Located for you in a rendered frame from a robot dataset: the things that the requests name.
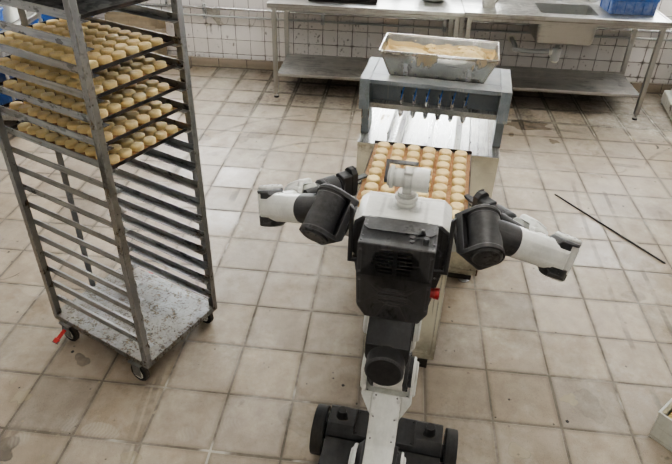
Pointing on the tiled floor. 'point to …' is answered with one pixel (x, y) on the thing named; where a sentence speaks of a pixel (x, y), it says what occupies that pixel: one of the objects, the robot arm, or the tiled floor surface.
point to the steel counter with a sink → (553, 27)
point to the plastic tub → (661, 432)
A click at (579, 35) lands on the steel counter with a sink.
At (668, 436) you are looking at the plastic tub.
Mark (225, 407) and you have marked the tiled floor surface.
